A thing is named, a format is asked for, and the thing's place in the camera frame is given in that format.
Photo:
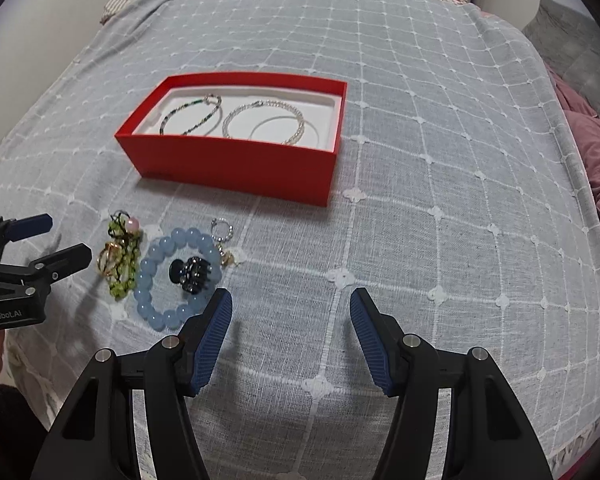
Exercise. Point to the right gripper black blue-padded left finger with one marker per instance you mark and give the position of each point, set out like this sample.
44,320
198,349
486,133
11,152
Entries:
92,436

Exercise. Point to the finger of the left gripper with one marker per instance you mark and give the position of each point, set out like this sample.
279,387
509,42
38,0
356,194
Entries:
20,229
59,265

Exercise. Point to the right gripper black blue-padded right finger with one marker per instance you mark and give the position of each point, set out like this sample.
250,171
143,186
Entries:
490,435

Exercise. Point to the black hair claw clip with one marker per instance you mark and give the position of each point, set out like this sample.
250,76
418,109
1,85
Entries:
191,275

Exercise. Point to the small gold charm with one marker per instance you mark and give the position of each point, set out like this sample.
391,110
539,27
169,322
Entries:
230,256

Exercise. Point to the red jewelry box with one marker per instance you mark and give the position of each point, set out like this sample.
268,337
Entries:
303,175

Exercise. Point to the thin white bangle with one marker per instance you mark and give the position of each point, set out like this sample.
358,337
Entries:
280,128

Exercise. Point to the grey pillow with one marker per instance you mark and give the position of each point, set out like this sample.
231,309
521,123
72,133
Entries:
568,42

